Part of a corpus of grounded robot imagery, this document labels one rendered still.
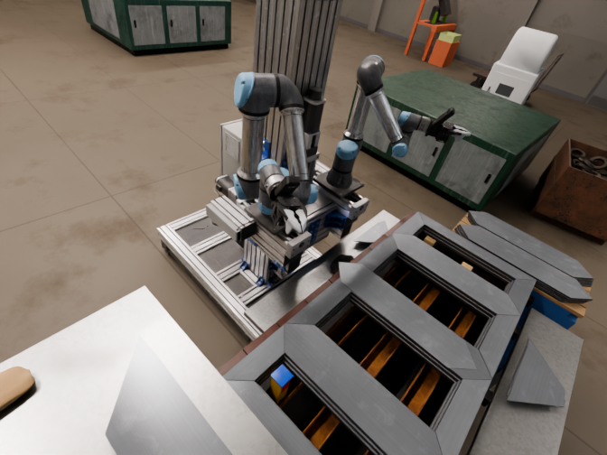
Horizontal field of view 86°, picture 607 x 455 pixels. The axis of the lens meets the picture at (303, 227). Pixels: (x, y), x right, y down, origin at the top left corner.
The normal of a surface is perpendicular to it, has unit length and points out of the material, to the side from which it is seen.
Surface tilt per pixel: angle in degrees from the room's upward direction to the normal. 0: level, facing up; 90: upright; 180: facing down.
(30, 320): 0
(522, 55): 72
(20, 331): 0
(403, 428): 0
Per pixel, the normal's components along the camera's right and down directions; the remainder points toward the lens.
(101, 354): 0.15, -0.74
